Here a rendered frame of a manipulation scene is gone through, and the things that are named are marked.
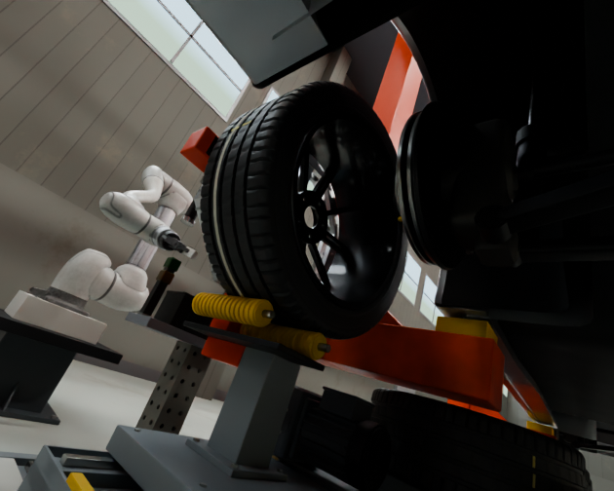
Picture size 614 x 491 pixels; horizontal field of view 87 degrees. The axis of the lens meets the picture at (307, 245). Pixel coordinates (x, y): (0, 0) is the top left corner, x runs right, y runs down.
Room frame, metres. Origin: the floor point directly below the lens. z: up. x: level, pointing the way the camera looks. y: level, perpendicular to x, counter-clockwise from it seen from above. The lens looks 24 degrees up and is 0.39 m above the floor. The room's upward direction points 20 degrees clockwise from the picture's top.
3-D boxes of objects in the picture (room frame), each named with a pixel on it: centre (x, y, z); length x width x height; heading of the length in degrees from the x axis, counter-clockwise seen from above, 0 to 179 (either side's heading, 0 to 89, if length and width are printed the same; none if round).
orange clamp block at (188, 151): (0.70, 0.32, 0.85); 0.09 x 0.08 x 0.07; 134
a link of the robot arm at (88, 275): (1.54, 0.90, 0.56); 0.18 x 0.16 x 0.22; 139
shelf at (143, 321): (1.26, 0.28, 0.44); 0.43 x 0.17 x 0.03; 134
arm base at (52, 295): (1.51, 0.92, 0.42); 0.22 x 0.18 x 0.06; 141
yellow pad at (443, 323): (0.93, -0.55, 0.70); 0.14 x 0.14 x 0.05; 44
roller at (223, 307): (0.77, 0.12, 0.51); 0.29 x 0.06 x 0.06; 44
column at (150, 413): (1.28, 0.26, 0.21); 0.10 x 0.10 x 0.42; 44
